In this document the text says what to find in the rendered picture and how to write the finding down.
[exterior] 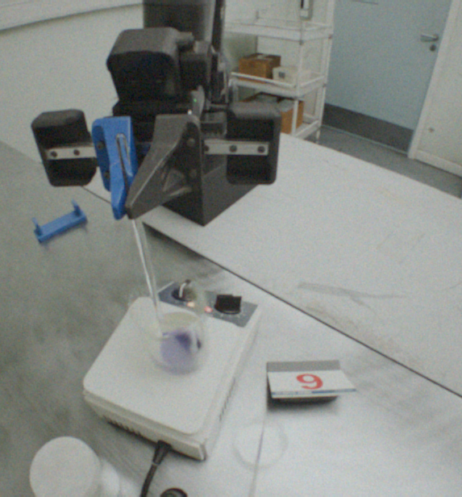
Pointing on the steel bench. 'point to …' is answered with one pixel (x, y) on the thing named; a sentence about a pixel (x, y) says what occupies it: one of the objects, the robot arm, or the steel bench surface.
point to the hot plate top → (171, 415)
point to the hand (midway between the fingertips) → (136, 180)
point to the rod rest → (60, 223)
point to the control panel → (232, 315)
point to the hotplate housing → (188, 444)
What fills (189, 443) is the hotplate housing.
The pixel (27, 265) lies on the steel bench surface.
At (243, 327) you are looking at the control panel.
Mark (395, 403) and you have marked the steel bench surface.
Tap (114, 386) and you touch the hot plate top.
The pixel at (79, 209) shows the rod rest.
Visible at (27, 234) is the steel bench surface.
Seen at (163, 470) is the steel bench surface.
